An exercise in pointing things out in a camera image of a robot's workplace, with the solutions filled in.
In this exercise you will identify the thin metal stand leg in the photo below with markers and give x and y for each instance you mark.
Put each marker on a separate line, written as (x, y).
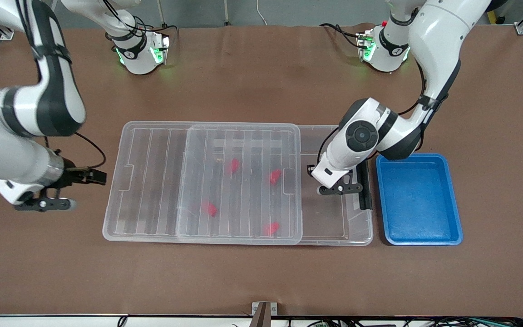
(226, 11)
(161, 13)

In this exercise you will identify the clear plastic storage box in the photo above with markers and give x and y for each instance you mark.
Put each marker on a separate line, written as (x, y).
(329, 227)

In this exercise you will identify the clear ribbed plastic lid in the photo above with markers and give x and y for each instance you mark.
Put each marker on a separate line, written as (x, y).
(152, 181)

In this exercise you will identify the metal table edge bracket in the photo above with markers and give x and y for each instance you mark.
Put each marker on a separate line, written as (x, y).
(263, 313)

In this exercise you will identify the small red block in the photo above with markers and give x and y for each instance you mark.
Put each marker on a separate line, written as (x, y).
(233, 165)
(275, 176)
(270, 228)
(210, 209)

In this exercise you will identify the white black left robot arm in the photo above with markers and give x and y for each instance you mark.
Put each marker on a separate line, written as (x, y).
(443, 41)

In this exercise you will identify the yellow background object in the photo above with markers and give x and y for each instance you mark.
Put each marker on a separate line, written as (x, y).
(493, 18)

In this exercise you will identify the blue plastic tray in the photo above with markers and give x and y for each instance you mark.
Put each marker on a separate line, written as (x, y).
(418, 200)

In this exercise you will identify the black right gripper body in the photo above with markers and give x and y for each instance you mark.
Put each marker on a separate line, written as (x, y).
(71, 176)

